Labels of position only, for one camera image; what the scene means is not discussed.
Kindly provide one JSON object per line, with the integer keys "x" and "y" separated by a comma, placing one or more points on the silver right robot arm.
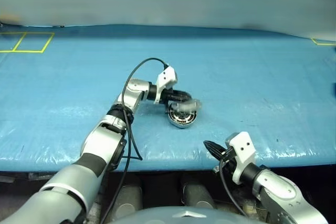
{"x": 278, "y": 190}

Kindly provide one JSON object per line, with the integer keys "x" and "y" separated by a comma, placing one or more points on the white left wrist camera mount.
{"x": 166, "y": 77}

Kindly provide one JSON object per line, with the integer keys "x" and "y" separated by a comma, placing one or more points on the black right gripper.
{"x": 228, "y": 165}

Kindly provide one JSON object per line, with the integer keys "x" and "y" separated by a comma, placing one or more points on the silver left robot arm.
{"x": 105, "y": 140}

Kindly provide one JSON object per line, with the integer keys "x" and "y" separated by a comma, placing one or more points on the dark grey rounded object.
{"x": 335, "y": 89}

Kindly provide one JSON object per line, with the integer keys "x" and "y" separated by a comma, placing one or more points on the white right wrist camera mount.
{"x": 244, "y": 148}

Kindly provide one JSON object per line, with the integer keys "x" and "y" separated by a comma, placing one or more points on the grey robot torso with logo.
{"x": 183, "y": 216}

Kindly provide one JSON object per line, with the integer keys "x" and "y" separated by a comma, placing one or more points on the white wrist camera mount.
{"x": 166, "y": 77}
{"x": 244, "y": 148}

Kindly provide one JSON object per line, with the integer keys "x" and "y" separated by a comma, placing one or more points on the silver toothed gear part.
{"x": 187, "y": 105}

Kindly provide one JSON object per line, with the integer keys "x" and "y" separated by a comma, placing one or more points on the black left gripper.
{"x": 169, "y": 95}

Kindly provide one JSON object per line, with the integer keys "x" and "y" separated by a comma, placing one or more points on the blue plastic table cover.
{"x": 78, "y": 77}

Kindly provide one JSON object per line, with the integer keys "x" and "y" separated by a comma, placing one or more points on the grey rounded robot leg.
{"x": 197, "y": 195}
{"x": 131, "y": 197}

